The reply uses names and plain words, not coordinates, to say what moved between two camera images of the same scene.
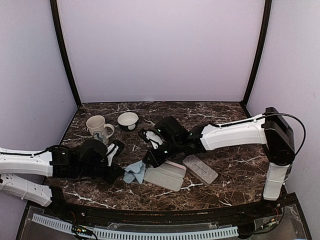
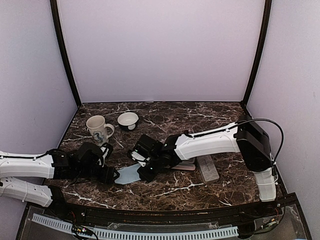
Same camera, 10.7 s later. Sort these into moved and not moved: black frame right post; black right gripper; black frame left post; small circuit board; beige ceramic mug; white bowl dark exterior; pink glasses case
Moved: pink glasses case; black right gripper
Not moved: black frame right post; white bowl dark exterior; small circuit board; black frame left post; beige ceramic mug
